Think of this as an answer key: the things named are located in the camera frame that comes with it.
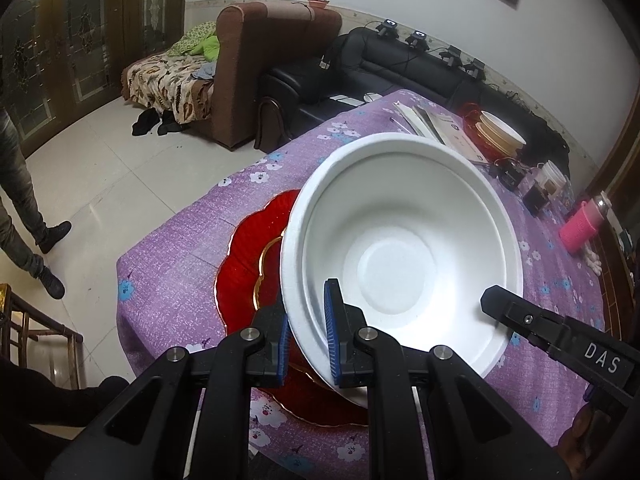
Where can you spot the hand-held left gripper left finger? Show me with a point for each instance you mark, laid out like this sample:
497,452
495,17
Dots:
281,350

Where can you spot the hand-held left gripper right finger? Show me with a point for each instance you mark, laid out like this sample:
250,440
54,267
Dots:
334,340

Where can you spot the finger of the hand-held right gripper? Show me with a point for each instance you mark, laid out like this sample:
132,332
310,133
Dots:
520,315

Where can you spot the red glass plate with sticker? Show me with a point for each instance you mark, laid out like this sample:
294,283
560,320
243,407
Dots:
272,275

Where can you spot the red glass plate gold lettering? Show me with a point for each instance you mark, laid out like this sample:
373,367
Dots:
235,260

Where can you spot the white foam bowl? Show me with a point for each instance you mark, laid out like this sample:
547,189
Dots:
400,240

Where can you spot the pair of white gloves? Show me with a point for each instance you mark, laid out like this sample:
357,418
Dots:
592,260

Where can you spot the thermos with pink knitted sleeve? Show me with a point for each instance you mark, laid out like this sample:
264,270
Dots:
580,225

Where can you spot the dark jar with wooden lid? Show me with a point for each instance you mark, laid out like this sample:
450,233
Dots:
535,200

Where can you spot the black round jar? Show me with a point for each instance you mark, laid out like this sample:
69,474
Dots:
511,176

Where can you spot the white plastic jar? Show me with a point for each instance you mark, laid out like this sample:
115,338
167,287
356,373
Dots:
552,175

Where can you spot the beige stacked bowl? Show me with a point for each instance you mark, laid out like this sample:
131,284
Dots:
492,146

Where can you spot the white shallow bowl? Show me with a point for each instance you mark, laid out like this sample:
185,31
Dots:
502,127

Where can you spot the beige booklet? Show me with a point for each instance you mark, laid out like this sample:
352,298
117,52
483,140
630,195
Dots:
452,130

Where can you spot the brown leather bag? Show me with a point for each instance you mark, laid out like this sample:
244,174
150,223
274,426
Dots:
272,125

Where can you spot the white paper notepad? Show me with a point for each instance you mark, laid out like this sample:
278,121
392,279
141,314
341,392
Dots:
412,117

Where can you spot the person's dark trousers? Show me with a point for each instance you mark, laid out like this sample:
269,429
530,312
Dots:
40,410

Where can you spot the wooden chair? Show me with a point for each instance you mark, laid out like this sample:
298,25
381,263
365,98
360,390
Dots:
30,322

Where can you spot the black leather sofa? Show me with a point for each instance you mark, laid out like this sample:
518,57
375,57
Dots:
380,70

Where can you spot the leaf patterned blanket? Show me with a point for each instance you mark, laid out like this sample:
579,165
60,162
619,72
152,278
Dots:
165,85

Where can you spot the brown armchair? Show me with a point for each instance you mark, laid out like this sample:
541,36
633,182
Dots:
260,60

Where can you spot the green pillow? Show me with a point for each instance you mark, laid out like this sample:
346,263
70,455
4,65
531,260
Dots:
197,42

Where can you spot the small pink bowl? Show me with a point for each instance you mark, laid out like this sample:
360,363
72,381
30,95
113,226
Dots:
318,3

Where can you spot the wooden glass door cabinet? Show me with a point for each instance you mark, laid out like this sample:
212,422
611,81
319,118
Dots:
85,35

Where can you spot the black camera device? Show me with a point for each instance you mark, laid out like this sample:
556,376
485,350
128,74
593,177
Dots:
475,68
452,55
386,27
417,40

